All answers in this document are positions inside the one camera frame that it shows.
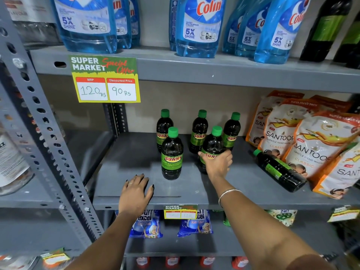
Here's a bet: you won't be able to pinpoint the person's left forearm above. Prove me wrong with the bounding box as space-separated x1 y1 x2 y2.
64 211 147 270

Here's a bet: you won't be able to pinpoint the group of green-capped dark bottles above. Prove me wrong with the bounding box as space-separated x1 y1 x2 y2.
156 109 308 193

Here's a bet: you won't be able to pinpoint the dark cleaner bottle green label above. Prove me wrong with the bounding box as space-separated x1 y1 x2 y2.
198 126 225 175

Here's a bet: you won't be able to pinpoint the person's right forearm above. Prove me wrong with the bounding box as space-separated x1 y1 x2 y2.
209 177 342 270

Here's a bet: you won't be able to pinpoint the clear bottles with white label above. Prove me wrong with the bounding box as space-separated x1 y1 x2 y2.
3 0 62 50

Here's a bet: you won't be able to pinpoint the green white pouch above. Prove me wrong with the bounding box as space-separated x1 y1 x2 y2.
266 210 298 227

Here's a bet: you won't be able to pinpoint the small yellow price tag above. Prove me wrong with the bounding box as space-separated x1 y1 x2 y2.
41 248 71 269
328 206 360 223
164 205 198 220

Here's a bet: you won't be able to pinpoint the orange white hand wash pouch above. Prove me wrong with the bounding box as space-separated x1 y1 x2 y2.
257 98 320 159
309 94 353 113
245 90 305 146
281 111 360 179
312 140 360 200

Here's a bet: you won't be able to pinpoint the person's left hand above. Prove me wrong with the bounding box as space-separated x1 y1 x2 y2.
118 174 155 218

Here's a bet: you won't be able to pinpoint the row of blue cleaner bottles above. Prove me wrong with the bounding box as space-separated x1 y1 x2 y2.
50 0 311 64

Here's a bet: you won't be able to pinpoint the grey perforated upright post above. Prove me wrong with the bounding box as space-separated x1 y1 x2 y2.
0 0 105 248
103 103 129 138

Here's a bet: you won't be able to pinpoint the silver bracelet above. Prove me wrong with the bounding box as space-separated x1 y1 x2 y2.
218 189 243 207

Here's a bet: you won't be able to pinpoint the green yellow price sign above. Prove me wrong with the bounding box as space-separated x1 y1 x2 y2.
70 55 141 103

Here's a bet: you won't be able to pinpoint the clear jar with white label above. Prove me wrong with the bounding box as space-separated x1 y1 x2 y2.
0 132 34 197

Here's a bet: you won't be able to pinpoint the large dark bottle green label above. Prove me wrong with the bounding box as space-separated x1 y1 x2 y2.
346 46 360 69
299 0 353 63
333 11 360 63

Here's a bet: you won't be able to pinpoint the blue detergent packet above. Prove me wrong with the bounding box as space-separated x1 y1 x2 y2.
177 210 213 237
129 210 163 239

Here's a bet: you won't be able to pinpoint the person's right hand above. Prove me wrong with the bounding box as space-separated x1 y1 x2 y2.
198 150 233 182

